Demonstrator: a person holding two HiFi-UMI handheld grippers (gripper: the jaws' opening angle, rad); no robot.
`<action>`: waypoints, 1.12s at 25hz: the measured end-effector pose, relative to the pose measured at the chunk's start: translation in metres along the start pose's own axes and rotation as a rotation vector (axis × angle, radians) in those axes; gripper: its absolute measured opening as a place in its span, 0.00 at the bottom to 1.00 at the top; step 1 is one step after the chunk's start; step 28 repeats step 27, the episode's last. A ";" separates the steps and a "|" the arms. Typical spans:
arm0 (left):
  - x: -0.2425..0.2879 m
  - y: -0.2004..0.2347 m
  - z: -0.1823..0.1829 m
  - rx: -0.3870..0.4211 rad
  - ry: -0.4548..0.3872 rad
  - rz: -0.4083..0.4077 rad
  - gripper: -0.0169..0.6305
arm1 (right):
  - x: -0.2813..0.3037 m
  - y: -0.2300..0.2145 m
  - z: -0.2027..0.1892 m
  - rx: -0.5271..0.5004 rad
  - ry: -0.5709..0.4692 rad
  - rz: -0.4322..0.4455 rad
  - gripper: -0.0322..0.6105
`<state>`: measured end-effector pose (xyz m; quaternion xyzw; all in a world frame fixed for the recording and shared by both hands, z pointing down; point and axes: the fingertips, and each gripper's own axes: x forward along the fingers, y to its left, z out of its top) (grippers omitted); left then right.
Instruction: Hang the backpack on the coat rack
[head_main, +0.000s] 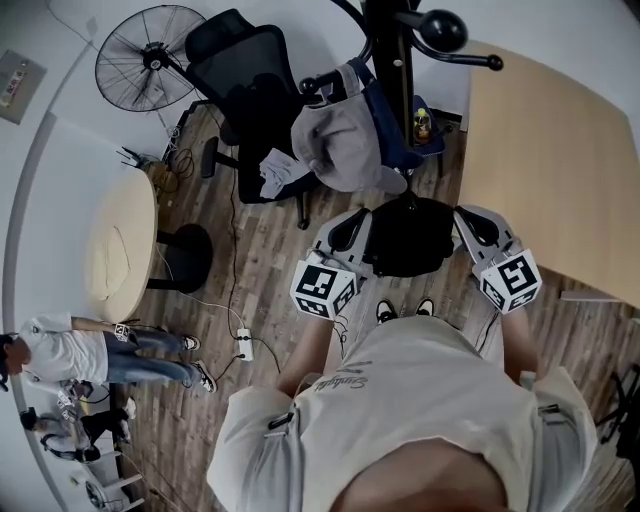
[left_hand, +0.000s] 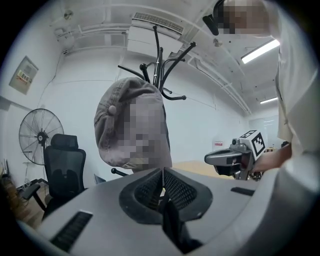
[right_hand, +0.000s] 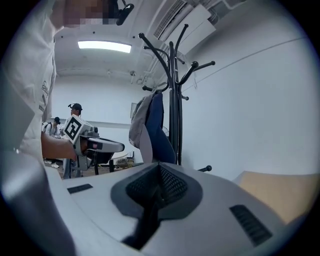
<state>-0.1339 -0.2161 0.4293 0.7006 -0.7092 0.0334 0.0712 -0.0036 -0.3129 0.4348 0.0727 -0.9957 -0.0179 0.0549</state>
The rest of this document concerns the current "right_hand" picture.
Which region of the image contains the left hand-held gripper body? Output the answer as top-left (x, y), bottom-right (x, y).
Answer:
top-left (63, 114), bottom-right (101, 171)

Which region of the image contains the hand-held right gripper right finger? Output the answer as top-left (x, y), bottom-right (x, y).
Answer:
top-left (139, 161), bottom-right (305, 256)

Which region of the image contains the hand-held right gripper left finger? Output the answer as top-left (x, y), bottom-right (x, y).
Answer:
top-left (61, 161), bottom-right (161, 256)

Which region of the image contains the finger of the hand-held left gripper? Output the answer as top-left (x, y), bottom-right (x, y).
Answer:
top-left (86, 151), bottom-right (115, 166)
top-left (86, 136), bottom-right (125, 154)

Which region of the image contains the black metal coat rack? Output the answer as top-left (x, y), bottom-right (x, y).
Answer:
top-left (138, 23), bottom-right (216, 173)

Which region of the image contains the person's left forearm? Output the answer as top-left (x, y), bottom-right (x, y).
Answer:
top-left (41, 131), bottom-right (77, 161)

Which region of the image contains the table with black legs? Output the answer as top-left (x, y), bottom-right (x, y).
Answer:
top-left (93, 151), bottom-right (136, 176)

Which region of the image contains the grey hanging garment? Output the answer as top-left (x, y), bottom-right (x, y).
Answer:
top-left (128, 92), bottom-right (157, 164)

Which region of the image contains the navy hanging garment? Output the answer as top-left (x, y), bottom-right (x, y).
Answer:
top-left (145, 92), bottom-right (177, 165)

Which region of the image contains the person's white shirt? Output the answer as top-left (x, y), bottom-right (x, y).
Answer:
top-left (0, 0), bottom-right (67, 162)

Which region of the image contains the rectangular ceiling light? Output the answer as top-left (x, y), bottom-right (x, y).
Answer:
top-left (77, 40), bottom-right (133, 54)

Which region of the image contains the white ceiling air conditioner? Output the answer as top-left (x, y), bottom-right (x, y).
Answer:
top-left (152, 0), bottom-right (217, 55)

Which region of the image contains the black head-worn camera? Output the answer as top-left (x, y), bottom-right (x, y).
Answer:
top-left (115, 0), bottom-right (135, 26)

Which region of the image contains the thin wall conduit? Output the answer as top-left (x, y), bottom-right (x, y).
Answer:
top-left (180, 36), bottom-right (306, 94)

